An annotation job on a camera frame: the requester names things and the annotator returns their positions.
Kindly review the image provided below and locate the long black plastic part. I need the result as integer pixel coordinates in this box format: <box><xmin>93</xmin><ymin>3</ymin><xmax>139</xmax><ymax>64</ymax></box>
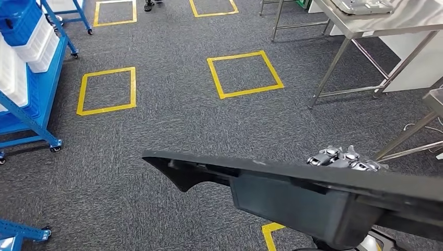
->
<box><xmin>142</xmin><ymin>149</ymin><xmax>443</xmax><ymax>251</ymax></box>

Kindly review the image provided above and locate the blue wheeled shelf rack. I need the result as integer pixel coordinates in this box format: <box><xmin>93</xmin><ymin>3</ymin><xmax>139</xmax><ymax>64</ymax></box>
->
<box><xmin>36</xmin><ymin>0</ymin><xmax>94</xmax><ymax>36</ymax></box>
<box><xmin>0</xmin><ymin>0</ymin><xmax>79</xmax><ymax>165</ymax></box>

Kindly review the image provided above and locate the stainless steel table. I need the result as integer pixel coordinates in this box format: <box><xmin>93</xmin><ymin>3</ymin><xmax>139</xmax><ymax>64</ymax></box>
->
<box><xmin>308</xmin><ymin>0</ymin><xmax>443</xmax><ymax>109</ymax></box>
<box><xmin>259</xmin><ymin>0</ymin><xmax>331</xmax><ymax>43</ymax></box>

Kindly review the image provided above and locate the black stand foot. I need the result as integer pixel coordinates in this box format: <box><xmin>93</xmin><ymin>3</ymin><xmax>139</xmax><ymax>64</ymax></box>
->
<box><xmin>143</xmin><ymin>0</ymin><xmax>164</xmax><ymax>13</ymax></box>

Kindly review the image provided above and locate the machined aluminium plate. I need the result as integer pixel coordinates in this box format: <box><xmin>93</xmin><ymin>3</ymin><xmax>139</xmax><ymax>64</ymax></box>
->
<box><xmin>330</xmin><ymin>0</ymin><xmax>395</xmax><ymax>15</ymax></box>

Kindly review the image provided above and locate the white plastic bin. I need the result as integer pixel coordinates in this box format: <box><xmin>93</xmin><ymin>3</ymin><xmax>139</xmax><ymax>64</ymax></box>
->
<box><xmin>46</xmin><ymin>0</ymin><xmax>84</xmax><ymax>13</ymax></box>
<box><xmin>12</xmin><ymin>15</ymin><xmax>60</xmax><ymax>73</ymax></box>
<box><xmin>0</xmin><ymin>38</ymin><xmax>28</xmax><ymax>111</ymax></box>

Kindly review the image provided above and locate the white partition panel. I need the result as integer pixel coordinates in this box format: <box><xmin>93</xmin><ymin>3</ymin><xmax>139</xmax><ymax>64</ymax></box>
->
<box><xmin>329</xmin><ymin>24</ymin><xmax>443</xmax><ymax>94</ymax></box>

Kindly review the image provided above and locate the blue plastic bin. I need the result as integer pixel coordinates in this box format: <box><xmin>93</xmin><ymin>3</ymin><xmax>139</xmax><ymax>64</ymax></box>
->
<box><xmin>0</xmin><ymin>0</ymin><xmax>44</xmax><ymax>47</ymax></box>

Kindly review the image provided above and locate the white floor cable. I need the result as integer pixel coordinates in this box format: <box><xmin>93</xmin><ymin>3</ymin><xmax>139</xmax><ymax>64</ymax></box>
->
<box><xmin>403</xmin><ymin>123</ymin><xmax>443</xmax><ymax>153</ymax></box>

